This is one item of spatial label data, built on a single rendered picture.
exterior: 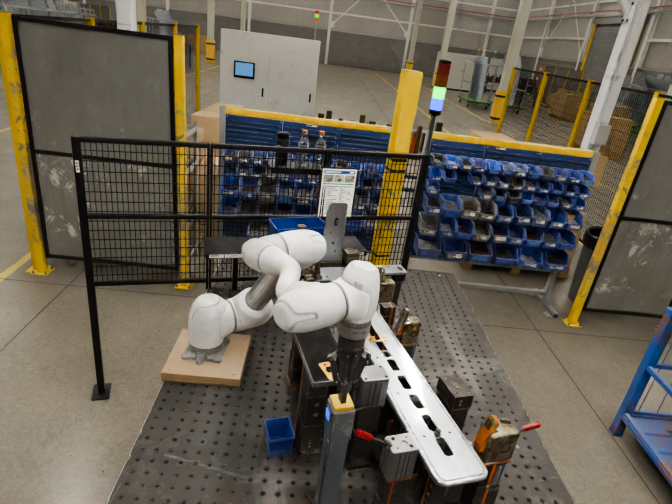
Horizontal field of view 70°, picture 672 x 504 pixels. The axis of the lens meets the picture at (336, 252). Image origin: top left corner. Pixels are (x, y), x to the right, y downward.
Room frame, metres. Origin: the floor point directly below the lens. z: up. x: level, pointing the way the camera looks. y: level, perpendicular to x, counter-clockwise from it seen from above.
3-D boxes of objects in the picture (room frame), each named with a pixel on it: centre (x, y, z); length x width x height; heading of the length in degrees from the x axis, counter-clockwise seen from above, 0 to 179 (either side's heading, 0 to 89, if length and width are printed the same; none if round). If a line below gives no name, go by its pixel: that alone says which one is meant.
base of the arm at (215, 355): (1.78, 0.53, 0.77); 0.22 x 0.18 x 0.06; 2
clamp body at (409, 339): (1.80, -0.36, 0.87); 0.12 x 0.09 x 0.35; 110
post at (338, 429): (1.11, -0.08, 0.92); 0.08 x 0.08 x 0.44; 20
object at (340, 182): (2.67, 0.04, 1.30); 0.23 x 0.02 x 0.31; 110
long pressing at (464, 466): (1.67, -0.23, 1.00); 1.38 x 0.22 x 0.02; 20
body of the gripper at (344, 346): (1.11, -0.08, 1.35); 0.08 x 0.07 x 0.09; 110
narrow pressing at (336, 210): (2.37, 0.02, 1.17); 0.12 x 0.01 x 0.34; 110
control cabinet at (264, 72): (8.63, 1.52, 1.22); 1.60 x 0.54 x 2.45; 94
